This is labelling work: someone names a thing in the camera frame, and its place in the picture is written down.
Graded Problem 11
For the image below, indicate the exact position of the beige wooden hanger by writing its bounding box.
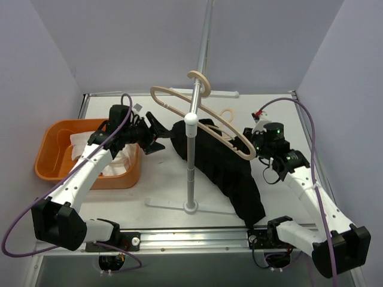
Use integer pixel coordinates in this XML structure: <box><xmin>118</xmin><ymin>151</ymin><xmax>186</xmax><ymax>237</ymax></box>
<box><xmin>205</xmin><ymin>108</ymin><xmax>235</xmax><ymax>141</ymax></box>
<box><xmin>150</xmin><ymin>71</ymin><xmax>257</xmax><ymax>161</ymax></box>

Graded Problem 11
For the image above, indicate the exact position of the white pleated skirt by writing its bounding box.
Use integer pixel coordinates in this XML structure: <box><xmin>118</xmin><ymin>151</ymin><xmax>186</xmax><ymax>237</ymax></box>
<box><xmin>69</xmin><ymin>130</ymin><xmax>134</xmax><ymax>177</ymax></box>

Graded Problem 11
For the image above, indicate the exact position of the beige wooden hanger front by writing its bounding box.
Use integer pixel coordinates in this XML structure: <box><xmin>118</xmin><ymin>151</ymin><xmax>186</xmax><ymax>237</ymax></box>
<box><xmin>150</xmin><ymin>71</ymin><xmax>257</xmax><ymax>161</ymax></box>

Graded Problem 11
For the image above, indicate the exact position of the black garment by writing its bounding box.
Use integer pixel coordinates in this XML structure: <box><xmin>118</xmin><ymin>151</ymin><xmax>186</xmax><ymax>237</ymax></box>
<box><xmin>169</xmin><ymin>118</ymin><xmax>266</xmax><ymax>230</ymax></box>

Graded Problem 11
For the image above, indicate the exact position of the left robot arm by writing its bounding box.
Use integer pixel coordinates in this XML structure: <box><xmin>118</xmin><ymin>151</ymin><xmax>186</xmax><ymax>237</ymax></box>
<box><xmin>31</xmin><ymin>104</ymin><xmax>173</xmax><ymax>251</ymax></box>

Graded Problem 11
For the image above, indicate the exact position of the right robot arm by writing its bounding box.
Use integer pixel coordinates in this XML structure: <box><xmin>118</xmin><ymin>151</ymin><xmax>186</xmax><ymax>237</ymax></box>
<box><xmin>244</xmin><ymin>122</ymin><xmax>371</xmax><ymax>278</ymax></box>

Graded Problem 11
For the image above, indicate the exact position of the silver clothes rack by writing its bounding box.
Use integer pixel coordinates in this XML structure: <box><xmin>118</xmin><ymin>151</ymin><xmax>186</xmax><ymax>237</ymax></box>
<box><xmin>145</xmin><ymin>1</ymin><xmax>235</xmax><ymax>215</ymax></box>

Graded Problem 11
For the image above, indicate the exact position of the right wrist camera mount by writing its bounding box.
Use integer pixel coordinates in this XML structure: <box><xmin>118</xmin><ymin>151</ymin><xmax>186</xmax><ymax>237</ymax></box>
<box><xmin>251</xmin><ymin>111</ymin><xmax>272</xmax><ymax>133</ymax></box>

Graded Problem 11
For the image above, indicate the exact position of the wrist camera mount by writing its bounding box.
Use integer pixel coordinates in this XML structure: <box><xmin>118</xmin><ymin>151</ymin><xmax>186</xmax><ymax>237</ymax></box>
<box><xmin>132</xmin><ymin>103</ymin><xmax>142</xmax><ymax>115</ymax></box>
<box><xmin>251</xmin><ymin>111</ymin><xmax>272</xmax><ymax>133</ymax></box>

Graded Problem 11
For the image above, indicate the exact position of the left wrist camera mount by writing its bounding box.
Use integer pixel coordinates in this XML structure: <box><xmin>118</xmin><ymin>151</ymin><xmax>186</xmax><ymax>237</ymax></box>
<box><xmin>132</xmin><ymin>103</ymin><xmax>142</xmax><ymax>115</ymax></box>

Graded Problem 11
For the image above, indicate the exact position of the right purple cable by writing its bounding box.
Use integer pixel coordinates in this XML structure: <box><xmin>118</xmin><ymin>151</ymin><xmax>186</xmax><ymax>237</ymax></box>
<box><xmin>257</xmin><ymin>97</ymin><xmax>341</xmax><ymax>287</ymax></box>

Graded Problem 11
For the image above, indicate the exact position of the aluminium mounting rail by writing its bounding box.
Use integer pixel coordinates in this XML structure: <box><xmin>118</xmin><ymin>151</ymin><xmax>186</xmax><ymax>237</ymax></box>
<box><xmin>117</xmin><ymin>227</ymin><xmax>274</xmax><ymax>254</ymax></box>

